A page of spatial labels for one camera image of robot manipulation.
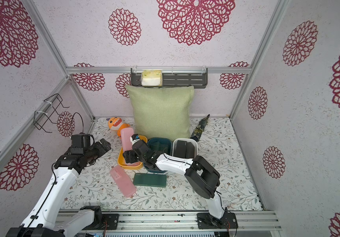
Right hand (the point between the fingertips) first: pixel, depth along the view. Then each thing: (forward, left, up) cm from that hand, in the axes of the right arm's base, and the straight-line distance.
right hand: (126, 151), depth 84 cm
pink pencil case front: (+7, 0, +8) cm, 10 cm away
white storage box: (+16, -36, -11) cm, 41 cm away
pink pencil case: (-11, +3, -15) cm, 19 cm away
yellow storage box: (+1, +6, -9) cm, 11 cm away
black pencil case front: (+9, -33, -12) cm, 36 cm away
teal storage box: (+15, -16, -10) cm, 24 cm away
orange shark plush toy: (+27, +16, -6) cm, 32 cm away
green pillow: (+21, -20, +11) cm, 31 cm away
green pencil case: (+11, -19, -13) cm, 26 cm away
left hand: (-2, +10, +5) cm, 12 cm away
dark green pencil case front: (-10, -13, -16) cm, 23 cm away
